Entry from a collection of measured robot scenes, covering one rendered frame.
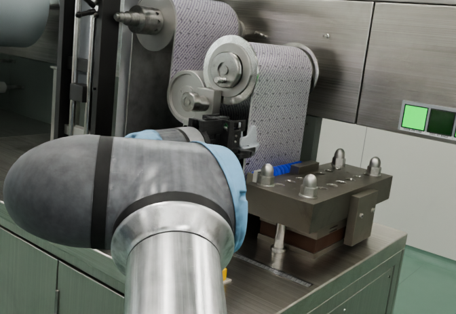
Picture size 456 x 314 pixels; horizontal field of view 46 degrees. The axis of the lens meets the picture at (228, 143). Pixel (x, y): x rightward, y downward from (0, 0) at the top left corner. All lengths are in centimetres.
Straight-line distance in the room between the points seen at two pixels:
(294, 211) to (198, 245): 59
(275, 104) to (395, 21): 35
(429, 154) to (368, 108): 243
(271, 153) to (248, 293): 40
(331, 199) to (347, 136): 289
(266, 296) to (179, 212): 49
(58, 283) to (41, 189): 72
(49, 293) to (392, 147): 294
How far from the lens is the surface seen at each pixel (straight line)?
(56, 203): 52
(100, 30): 125
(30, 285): 133
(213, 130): 101
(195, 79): 122
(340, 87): 138
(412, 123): 130
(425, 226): 386
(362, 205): 119
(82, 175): 51
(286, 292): 96
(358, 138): 393
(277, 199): 106
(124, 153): 52
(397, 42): 133
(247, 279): 98
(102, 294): 112
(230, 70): 112
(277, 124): 122
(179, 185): 49
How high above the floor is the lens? 132
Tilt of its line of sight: 11 degrees down
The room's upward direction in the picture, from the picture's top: 6 degrees clockwise
